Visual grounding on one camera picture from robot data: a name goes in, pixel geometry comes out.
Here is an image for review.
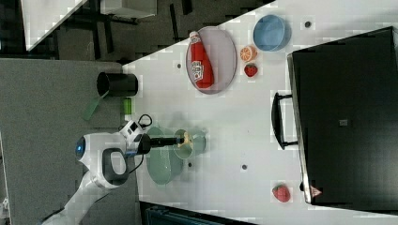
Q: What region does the grey round plate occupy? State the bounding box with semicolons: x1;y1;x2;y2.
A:
185;26;237;95

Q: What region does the small red strawberry toy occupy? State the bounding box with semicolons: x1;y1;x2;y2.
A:
244;63;258;78

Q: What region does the black cylindrical utensil holder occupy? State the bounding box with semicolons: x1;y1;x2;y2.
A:
97;72;139;97

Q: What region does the blue bowl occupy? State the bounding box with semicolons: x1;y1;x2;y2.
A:
253;15;292;52

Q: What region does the green oval colander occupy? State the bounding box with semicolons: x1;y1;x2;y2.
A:
146;146;183;185

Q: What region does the large red strawberry toy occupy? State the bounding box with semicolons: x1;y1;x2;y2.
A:
272;184;291;203

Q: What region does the green white bottle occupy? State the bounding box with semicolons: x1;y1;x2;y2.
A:
122;97;132;114

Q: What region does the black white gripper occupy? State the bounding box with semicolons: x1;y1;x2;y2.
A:
119;120;183;155

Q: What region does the red ketchup bottle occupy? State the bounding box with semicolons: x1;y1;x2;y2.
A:
190;31;214;89

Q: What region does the blue metal frame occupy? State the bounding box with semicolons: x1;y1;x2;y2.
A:
140;202;254;225

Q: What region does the yellow plush peeled banana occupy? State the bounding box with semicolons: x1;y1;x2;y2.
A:
182;132;192;145

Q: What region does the green mug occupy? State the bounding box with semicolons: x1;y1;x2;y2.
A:
174;128;207;159

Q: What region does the orange half slice toy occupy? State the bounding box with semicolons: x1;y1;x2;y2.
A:
239;45;257;62

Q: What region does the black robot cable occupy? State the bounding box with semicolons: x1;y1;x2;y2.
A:
126;113;154;174

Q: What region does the silver black toaster oven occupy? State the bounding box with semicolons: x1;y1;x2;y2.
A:
287;26;398;215

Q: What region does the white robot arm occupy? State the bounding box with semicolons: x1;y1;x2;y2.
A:
40;120;190;225

